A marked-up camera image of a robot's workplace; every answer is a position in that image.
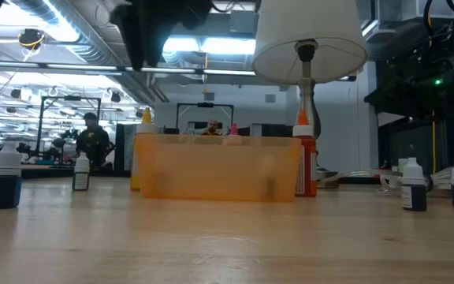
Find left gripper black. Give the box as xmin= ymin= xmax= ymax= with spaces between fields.
xmin=108 ymin=0 xmax=216 ymax=71

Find tall yellow-capped food coloring bottle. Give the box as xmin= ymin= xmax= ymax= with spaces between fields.
xmin=130 ymin=106 xmax=158 ymax=192

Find tall pink-capped food coloring bottle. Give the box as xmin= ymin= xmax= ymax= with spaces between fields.
xmin=225 ymin=121 xmax=243 ymax=146

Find translucent orange plastic bin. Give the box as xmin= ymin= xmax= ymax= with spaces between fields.
xmin=135 ymin=133 xmax=303 ymax=204

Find tall orange-capped food coloring bottle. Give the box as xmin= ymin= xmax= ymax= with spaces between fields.
xmin=292 ymin=108 xmax=318 ymax=198

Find ceiling light bar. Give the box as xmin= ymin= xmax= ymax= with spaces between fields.
xmin=0 ymin=61 xmax=258 ymax=77

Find person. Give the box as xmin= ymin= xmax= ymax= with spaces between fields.
xmin=199 ymin=119 xmax=225 ymax=136
xmin=75 ymin=112 xmax=112 ymax=169

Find white shade silver table lamp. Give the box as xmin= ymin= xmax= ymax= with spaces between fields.
xmin=250 ymin=0 xmax=370 ymax=189

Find dark workbench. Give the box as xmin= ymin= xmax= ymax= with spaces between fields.
xmin=0 ymin=163 xmax=132 ymax=179

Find silver ceiling duct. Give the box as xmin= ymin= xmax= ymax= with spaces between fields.
xmin=9 ymin=0 xmax=161 ymax=106

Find black ceiling cable reel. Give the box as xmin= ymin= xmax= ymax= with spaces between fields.
xmin=17 ymin=28 xmax=47 ymax=52

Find clear bundled lamp cord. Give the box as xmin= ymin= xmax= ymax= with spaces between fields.
xmin=316 ymin=165 xmax=454 ymax=198

